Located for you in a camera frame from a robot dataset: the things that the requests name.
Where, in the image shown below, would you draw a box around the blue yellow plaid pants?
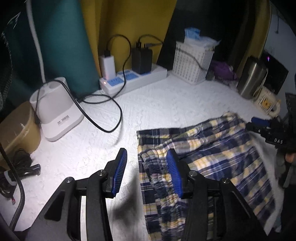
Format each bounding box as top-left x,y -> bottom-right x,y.
137,112 -> 275,240

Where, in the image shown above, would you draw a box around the white bear cartoon mug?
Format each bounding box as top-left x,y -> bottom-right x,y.
253,86 -> 281,118

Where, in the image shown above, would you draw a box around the black computer monitor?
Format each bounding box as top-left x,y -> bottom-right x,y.
259,50 -> 288,95

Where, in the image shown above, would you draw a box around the stainless steel tumbler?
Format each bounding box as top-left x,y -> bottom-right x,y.
237,56 -> 268,99

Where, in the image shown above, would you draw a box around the white desk lamp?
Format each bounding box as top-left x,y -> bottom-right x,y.
26,1 -> 84,142

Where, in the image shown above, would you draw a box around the white power strip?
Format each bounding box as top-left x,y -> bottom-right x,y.
99,64 -> 167,97

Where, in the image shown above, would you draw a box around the purple cloth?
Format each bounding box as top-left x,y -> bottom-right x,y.
209,60 -> 238,80

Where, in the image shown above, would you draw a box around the tan lidded food container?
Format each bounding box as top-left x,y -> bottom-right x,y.
1,101 -> 41,159

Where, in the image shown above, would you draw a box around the yellow curtain right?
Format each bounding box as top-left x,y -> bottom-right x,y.
237,1 -> 272,73

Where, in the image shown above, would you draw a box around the yellow curtain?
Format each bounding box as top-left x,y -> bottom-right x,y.
80,1 -> 177,72
237,1 -> 272,73

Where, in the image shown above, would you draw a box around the white charger plug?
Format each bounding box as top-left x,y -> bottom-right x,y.
99,55 -> 116,80

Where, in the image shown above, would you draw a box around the white perforated plastic basket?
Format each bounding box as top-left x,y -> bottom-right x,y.
172,42 -> 214,85

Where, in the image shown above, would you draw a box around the black power adapter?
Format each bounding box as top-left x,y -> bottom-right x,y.
132,40 -> 152,74

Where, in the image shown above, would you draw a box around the teal curtain left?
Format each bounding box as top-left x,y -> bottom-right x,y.
1,1 -> 99,104

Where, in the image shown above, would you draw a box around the yellow curtain left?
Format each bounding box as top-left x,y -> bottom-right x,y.
80,1 -> 177,72

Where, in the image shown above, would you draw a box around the coiled black cable bundle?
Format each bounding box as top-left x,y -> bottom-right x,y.
0,148 -> 42,206

